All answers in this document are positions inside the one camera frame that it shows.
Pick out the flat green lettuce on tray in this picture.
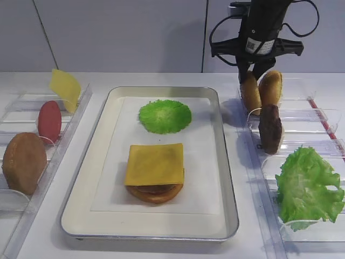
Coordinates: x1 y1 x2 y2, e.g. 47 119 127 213
139 99 192 134

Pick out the clear acrylic rack right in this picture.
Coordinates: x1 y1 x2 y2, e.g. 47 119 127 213
239 78 344 258

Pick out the sesame top bun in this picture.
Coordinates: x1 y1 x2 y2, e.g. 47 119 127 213
240 70 261 116

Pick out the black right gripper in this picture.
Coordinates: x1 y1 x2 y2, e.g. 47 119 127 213
210 36 304 84

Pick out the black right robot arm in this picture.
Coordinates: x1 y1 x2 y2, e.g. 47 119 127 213
209 1 304 84

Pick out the yellow cheese slice in rack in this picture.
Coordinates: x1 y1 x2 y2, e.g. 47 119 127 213
49 69 81 113

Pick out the dark meat patty in rack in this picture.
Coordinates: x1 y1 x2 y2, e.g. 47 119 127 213
258 104 284 155

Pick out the brown bun slice in left rack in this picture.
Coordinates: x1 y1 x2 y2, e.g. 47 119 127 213
2 132 47 195

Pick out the white paper tray liner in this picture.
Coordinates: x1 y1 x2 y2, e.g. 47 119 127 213
91 97 221 214

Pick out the red tomato slice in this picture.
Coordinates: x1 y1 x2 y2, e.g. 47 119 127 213
37 100 61 145

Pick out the bottom bun on tray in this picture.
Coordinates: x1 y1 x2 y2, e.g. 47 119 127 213
126 184 183 204

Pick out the yellow cheese slice on tray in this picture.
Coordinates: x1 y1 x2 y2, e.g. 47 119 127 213
125 143 184 186

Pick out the clear acrylic rack left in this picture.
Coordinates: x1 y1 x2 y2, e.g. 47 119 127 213
1 86 92 258

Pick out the clear acrylic rack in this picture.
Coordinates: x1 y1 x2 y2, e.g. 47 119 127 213
239 78 344 258
1 86 92 258

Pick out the green lettuce leaf in rack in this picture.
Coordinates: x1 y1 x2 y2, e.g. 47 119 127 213
275 147 344 231

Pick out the brown meat patty on tray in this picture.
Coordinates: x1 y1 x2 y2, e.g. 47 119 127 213
134 184 175 195

